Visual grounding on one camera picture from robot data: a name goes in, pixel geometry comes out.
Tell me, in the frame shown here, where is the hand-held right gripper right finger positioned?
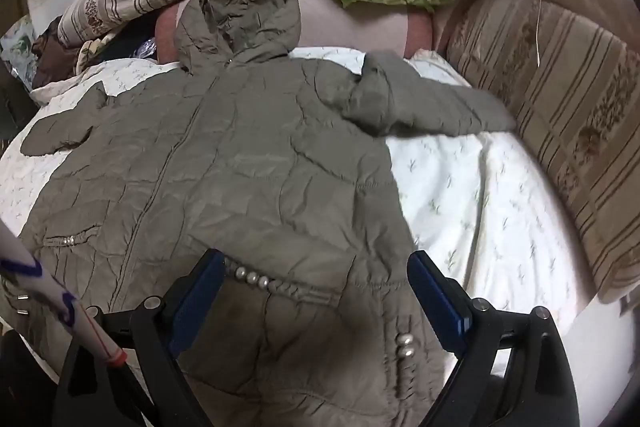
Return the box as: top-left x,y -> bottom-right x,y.
406,251 -> 581,427

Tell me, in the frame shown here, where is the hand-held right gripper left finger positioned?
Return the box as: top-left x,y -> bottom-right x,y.
52,248 -> 226,427

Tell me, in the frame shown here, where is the olive quilted hooded jacket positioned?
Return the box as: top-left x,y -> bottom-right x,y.
2,0 -> 518,427

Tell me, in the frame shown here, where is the white leaf print bed sheet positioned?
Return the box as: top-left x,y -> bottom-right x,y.
0,47 -> 596,427

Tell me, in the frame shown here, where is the white tube with orange band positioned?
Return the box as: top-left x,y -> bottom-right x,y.
0,224 -> 156,413

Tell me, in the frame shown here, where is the large striped floral cushion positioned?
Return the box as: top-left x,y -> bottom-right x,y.
445,0 -> 640,303

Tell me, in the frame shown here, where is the brown cloth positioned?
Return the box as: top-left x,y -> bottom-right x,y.
32,17 -> 81,90

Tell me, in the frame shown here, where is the pink mattress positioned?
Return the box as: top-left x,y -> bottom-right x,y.
155,0 -> 436,62

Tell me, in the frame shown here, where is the white string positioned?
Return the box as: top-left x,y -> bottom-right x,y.
534,0 -> 553,68

